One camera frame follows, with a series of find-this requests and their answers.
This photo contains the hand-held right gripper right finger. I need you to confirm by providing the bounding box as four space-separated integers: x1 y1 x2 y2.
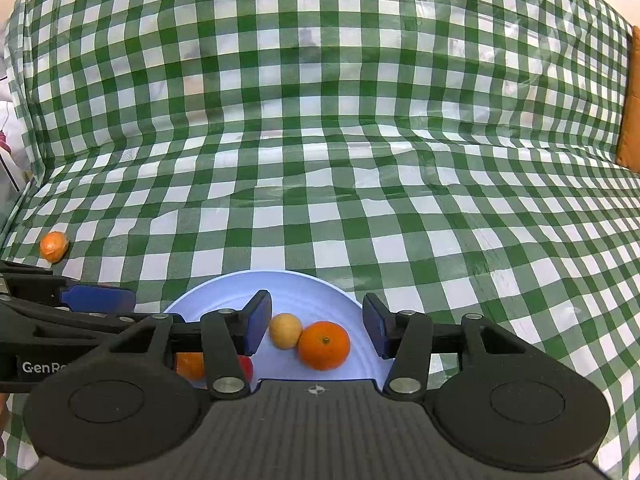
362 293 507 402

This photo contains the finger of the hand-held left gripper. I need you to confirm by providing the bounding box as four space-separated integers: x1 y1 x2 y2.
0 259 137 314
0 302 147 352

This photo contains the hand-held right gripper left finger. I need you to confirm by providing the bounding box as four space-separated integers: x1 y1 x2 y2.
105 290 274 401

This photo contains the small yellow round fruit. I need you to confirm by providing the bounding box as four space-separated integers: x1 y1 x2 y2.
269 313 304 350

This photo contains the large orange tangerine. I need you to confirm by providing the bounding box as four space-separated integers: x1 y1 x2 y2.
298 321 351 372

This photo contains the light blue plate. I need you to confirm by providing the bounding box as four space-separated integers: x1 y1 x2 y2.
162 270 397 392

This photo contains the orange fruit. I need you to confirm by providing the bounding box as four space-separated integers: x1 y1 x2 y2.
174 352 207 381

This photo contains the small wrinkled orange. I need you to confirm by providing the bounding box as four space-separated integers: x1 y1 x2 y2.
40 231 70 263

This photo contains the green checkered tablecloth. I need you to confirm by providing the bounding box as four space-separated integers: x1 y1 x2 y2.
0 0 640 480

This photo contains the orange cushion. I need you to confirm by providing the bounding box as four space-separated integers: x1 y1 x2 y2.
615 25 640 174

